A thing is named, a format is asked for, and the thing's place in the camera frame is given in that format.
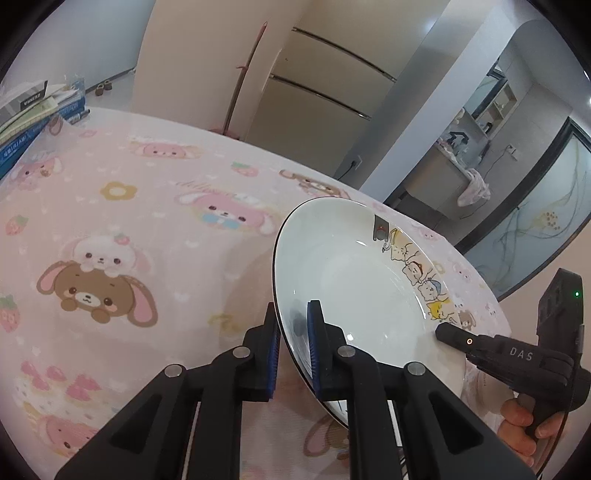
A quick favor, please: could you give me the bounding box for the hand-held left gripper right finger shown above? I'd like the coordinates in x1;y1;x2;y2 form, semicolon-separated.
307;300;529;480

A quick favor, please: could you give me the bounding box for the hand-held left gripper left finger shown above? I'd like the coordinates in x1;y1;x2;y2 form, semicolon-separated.
54;302;282;480

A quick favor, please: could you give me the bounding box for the stack of books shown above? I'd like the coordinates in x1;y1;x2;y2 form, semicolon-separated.
0;79;89;182

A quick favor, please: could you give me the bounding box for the pink cartoon printed tablecloth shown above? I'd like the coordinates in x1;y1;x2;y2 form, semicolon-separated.
0;107;513;480

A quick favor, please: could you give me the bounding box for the pink handled broom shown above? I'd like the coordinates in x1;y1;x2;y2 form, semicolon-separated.
209;21;269;140

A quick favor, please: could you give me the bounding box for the white plate with cartoon print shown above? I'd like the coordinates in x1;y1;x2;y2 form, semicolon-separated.
272;197;467;432

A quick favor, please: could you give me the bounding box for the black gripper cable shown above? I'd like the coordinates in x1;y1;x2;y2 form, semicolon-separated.
531;411;570;480

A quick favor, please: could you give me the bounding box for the beige sink cabinet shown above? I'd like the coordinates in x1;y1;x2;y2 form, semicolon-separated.
385;142;468;217

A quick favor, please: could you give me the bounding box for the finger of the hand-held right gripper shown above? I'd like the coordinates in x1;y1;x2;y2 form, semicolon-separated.
435;322;488;356

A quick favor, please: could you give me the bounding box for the beige refrigerator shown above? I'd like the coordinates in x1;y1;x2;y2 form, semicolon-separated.
242;0;451;177

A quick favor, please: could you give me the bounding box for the pink white towel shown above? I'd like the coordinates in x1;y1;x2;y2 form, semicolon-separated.
457;167;491;207

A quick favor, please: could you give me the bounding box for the person's right hand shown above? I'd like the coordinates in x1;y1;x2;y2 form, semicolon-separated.
498;397;561;468

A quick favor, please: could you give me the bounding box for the wall shelf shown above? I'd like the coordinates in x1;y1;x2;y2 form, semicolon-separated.
475;76;518;134

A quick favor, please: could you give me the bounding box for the frosted glass door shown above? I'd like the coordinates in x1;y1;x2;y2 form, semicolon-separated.
464;117;591;302

